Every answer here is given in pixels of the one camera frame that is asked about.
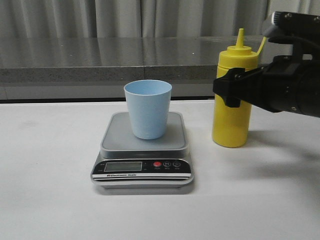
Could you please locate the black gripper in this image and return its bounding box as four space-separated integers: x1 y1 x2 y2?
213 56 320 118

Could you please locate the yellow squeeze bottle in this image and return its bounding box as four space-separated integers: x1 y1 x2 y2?
212 28 266 148

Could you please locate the light blue plastic cup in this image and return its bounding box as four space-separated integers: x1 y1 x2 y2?
123 79 172 140

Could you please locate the silver digital kitchen scale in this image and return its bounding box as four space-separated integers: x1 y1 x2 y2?
90 112 194 194

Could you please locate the grey stone counter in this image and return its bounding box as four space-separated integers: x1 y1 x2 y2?
0 34 320 101

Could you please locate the grey pleated curtain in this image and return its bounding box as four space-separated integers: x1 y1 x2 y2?
0 0 320 38

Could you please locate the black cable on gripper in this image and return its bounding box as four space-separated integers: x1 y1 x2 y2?
267 34 320 55

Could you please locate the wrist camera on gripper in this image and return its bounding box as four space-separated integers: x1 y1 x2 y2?
261 11 320 41

